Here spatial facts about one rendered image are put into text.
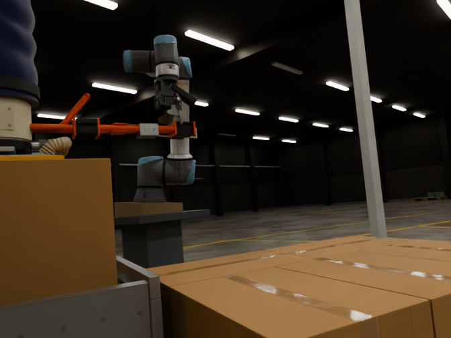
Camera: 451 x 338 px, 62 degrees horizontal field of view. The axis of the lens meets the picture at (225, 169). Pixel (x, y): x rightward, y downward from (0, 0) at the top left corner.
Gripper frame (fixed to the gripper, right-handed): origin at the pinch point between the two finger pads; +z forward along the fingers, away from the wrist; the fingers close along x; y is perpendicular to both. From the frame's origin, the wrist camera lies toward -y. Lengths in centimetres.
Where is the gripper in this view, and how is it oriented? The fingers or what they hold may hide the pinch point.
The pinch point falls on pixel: (176, 129)
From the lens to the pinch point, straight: 147.4
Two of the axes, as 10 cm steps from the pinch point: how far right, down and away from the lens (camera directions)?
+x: 4.4, -1.1, -8.9
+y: -8.9, 0.4, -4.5
